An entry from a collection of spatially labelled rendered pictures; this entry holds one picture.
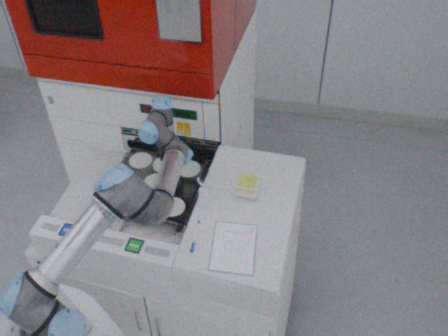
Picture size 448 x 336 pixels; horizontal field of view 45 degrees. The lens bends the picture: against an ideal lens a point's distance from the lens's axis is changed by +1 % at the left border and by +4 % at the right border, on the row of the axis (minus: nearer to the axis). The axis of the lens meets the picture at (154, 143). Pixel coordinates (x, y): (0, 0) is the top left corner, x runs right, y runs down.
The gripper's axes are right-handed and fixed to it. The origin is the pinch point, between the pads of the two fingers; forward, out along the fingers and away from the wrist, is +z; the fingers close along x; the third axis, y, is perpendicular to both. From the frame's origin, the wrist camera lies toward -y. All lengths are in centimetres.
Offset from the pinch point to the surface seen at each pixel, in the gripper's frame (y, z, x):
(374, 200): -16, 91, -123
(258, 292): -65, -3, 13
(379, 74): 32, 53, -178
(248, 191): -36.0, -10.4, -9.0
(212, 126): -2.7, -14.1, -19.6
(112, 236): -17.7, -4.8, 38.6
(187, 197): -15.3, 1.3, 3.9
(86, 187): 23.7, 9.2, 30.1
